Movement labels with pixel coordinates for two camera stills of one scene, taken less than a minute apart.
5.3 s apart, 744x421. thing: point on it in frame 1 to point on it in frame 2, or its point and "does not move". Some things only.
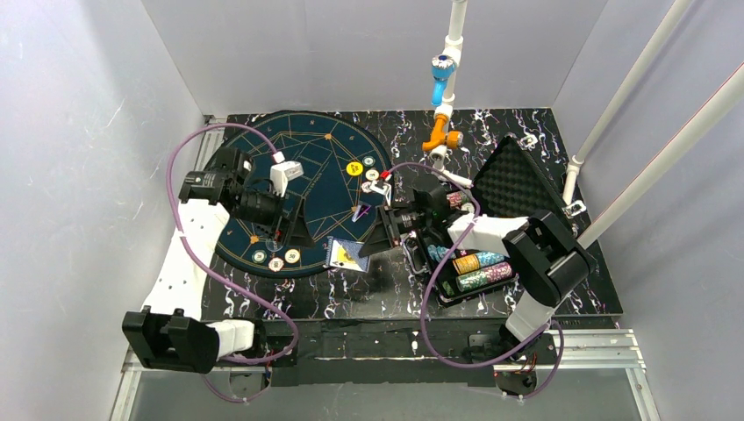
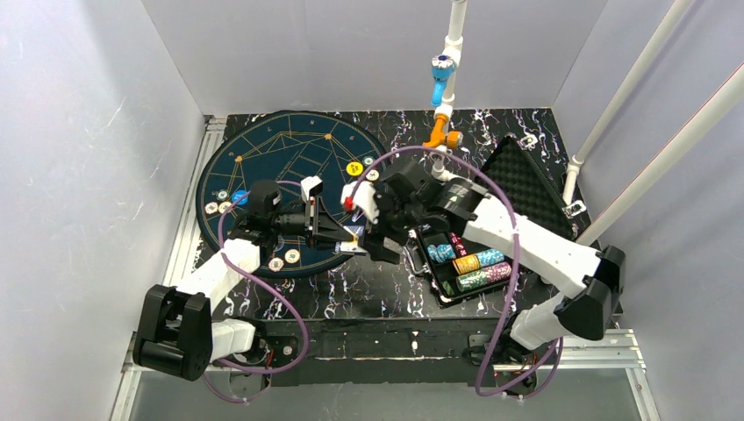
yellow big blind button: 354,168 does not move
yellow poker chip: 372,174 does not move
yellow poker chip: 292,256 does not move
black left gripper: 288,219 to 314,224
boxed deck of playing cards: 345,254 to 351,247
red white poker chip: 275,264 does not move
